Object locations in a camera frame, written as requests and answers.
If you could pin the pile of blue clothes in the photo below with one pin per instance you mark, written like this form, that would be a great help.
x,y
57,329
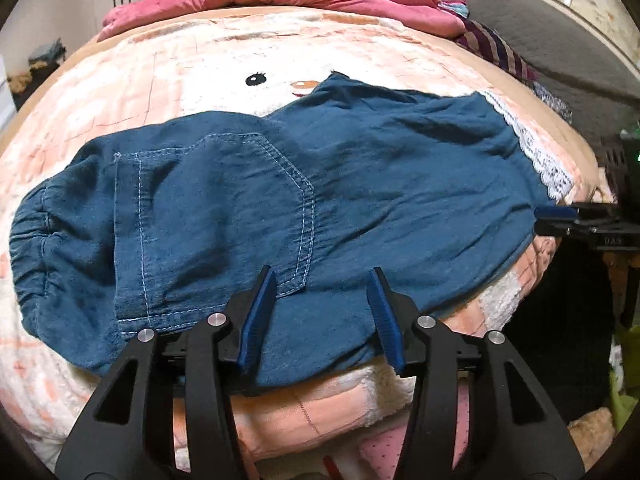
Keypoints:
x,y
47,52

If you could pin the dark dotted cloth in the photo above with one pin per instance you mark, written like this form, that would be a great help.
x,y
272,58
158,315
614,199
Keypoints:
x,y
550,100

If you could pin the tan fuzzy cloth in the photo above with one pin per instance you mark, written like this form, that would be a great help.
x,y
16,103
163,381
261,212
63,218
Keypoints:
x,y
592,435

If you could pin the light blue patterned cloth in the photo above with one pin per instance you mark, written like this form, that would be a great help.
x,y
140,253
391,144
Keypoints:
x,y
455,9

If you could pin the white drawer chest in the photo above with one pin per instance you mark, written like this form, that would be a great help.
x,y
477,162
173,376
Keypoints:
x,y
4,85

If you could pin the pink plaid printed blanket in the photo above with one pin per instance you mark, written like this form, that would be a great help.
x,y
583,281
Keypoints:
x,y
175,75

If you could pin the pink dotted cloth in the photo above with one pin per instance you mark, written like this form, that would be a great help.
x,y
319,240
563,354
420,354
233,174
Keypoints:
x,y
380,450

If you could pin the grey fleece cover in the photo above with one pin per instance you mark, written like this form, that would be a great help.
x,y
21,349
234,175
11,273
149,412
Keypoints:
x,y
550,35

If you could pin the pile of clothes on floor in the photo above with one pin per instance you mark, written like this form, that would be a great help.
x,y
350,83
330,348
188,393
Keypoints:
x,y
20,82

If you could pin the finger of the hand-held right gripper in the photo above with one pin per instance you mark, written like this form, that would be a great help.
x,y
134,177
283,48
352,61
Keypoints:
x,y
550,228
555,212

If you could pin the bed with tan sheet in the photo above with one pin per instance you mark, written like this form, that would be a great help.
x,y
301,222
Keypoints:
x,y
570,140

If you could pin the blue denim pants with lace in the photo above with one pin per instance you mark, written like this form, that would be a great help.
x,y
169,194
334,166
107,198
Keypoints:
x,y
350,170

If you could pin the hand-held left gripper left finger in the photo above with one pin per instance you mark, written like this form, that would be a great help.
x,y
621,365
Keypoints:
x,y
255,320

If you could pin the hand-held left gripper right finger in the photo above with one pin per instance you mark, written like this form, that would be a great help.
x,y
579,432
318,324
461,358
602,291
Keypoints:
x,y
385,320

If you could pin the striped dark cloth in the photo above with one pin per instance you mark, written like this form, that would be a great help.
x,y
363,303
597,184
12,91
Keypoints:
x,y
495,50

